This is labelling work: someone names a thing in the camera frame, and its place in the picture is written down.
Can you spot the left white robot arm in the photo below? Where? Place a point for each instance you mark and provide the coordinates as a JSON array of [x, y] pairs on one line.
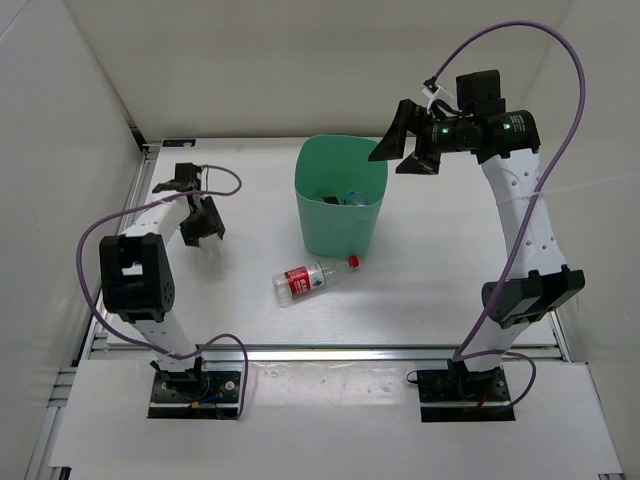
[[137, 282]]

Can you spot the red label plastic bottle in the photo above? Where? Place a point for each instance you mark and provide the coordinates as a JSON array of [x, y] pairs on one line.
[[301, 282]]

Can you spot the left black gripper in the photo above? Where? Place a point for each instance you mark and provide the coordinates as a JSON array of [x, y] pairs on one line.
[[214, 224]]

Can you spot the green plastic bin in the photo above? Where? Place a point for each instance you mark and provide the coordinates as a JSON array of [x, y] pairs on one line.
[[331, 165]]

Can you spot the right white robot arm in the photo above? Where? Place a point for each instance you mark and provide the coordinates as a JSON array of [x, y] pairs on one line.
[[537, 278]]

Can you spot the clear unlabelled plastic bottle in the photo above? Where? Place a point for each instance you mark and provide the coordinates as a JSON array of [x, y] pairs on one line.
[[210, 248]]

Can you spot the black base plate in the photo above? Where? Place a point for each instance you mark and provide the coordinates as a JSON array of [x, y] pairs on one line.
[[456, 395], [197, 394]]

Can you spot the blue label water bottle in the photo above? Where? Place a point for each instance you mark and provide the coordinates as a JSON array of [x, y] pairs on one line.
[[355, 198]]

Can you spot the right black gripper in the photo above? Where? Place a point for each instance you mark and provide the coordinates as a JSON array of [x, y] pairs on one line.
[[392, 145]]

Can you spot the small black label bottle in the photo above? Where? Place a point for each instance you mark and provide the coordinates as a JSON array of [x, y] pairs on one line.
[[332, 200]]

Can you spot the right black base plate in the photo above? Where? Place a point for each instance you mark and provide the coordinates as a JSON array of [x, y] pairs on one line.
[[456, 395]]

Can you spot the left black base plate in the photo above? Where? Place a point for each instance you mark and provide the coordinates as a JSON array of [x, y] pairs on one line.
[[197, 394]]

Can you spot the aluminium rail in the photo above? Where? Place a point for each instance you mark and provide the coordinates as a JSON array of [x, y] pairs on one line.
[[100, 350]]

